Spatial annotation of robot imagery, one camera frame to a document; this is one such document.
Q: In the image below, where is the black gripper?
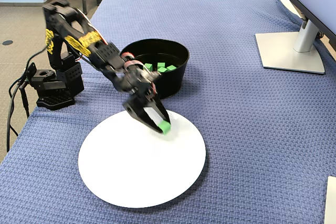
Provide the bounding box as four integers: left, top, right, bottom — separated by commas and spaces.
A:
114, 67, 172, 134

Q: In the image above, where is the white round plate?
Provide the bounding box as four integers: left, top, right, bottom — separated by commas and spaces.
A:
78, 108, 207, 208

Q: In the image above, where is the black metal bucket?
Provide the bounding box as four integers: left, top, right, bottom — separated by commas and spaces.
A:
120, 38, 190, 100

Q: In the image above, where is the blue woven cloth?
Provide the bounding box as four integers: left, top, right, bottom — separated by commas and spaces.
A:
0, 0, 336, 224

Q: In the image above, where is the silver monitor with stand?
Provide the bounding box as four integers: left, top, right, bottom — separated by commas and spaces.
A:
254, 0, 336, 75

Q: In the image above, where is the white flat board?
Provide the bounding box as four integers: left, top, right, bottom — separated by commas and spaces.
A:
324, 176, 336, 224

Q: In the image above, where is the black cable with plug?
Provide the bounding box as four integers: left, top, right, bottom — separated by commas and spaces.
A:
20, 84, 31, 119

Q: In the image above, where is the thin black cable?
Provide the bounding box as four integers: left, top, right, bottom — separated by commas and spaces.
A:
9, 42, 49, 137

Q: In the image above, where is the thick black cable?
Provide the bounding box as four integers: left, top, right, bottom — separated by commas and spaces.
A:
5, 78, 29, 154

